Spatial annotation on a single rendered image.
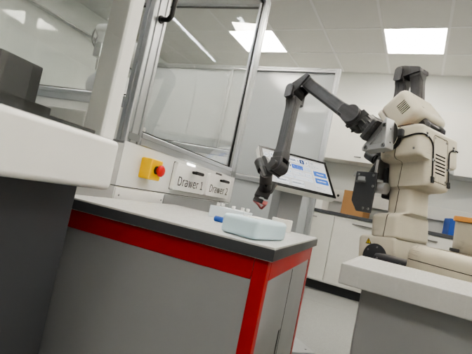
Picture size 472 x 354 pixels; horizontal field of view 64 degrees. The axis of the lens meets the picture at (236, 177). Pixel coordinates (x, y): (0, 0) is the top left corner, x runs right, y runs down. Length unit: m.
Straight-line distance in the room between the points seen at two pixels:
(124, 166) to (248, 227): 0.59
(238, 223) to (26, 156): 0.42
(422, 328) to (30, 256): 0.74
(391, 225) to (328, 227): 2.92
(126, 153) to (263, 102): 2.33
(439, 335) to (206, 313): 0.44
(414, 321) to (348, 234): 3.58
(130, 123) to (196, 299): 0.65
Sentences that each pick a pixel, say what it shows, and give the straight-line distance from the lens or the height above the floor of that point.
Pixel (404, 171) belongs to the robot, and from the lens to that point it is 1.55.
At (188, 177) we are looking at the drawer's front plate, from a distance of 1.60.
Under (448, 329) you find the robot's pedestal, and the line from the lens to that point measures 0.82.
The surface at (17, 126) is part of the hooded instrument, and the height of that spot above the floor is 0.88.
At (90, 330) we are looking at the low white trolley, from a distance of 1.00.
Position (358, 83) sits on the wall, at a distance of 5.43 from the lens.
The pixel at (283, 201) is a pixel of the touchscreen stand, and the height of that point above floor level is 0.87.
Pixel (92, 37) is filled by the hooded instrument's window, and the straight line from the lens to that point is 0.78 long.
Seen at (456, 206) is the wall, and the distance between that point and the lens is 5.05.
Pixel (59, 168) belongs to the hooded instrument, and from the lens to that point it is 0.72.
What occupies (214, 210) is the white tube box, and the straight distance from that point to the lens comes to 1.26.
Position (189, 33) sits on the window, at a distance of 1.58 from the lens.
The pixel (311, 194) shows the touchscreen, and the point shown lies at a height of 0.95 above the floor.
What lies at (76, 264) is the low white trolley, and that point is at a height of 0.60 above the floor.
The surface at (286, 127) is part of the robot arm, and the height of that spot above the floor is 1.19.
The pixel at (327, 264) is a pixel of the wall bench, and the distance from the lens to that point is 4.42.
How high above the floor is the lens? 0.84
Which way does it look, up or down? 3 degrees up
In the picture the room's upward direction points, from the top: 12 degrees clockwise
